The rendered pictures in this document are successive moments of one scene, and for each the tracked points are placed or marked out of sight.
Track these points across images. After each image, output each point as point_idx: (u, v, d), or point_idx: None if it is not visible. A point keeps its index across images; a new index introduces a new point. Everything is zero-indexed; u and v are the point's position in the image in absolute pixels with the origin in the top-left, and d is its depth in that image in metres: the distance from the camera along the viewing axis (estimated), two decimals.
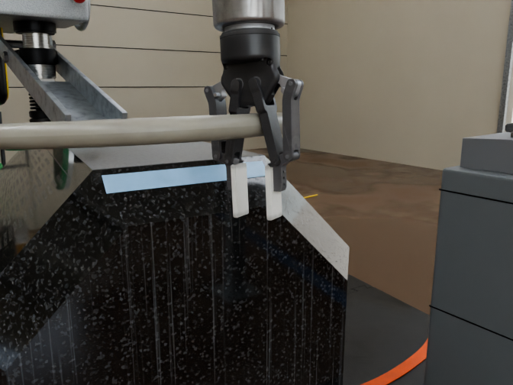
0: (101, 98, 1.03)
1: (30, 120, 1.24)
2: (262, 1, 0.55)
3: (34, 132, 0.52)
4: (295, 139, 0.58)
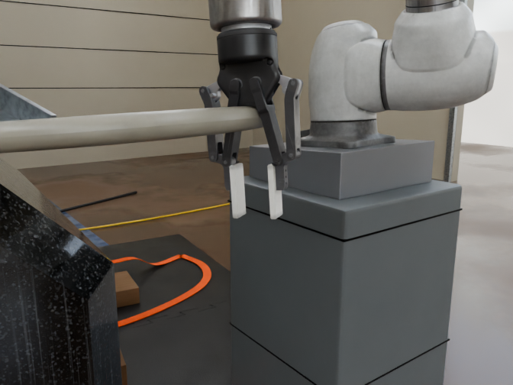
0: (15, 101, 0.91)
1: None
2: (263, 1, 0.55)
3: (20, 131, 0.44)
4: (298, 137, 0.59)
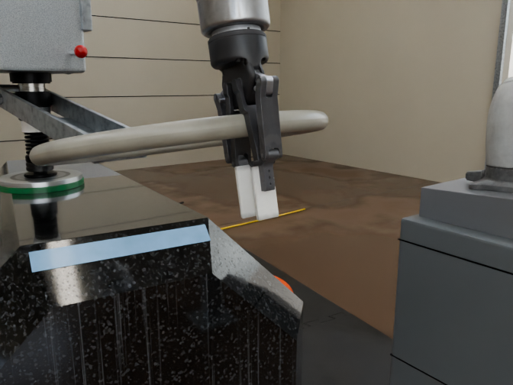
0: (114, 127, 1.08)
1: (27, 163, 1.27)
2: (226, 4, 0.56)
3: (131, 134, 0.57)
4: (272, 137, 0.57)
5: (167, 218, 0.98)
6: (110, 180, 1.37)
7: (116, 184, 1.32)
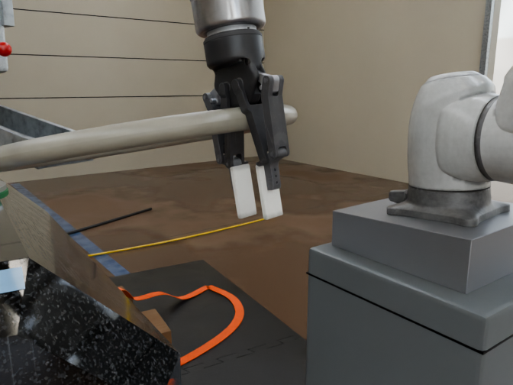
0: (51, 129, 0.99)
1: None
2: (229, 3, 0.55)
3: (117, 132, 0.53)
4: (280, 136, 0.57)
5: None
6: None
7: None
